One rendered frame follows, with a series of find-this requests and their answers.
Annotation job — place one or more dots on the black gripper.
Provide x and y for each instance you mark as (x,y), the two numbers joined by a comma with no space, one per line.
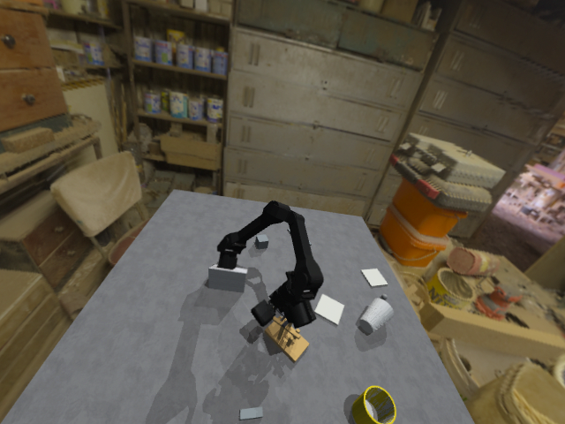
(264,312)

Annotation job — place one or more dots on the white paper cup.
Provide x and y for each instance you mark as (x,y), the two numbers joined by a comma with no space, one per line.
(378,313)

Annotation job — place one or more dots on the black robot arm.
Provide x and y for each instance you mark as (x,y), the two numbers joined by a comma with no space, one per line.
(307,274)

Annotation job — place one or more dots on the yellow cup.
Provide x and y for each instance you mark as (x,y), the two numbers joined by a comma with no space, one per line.
(374,406)

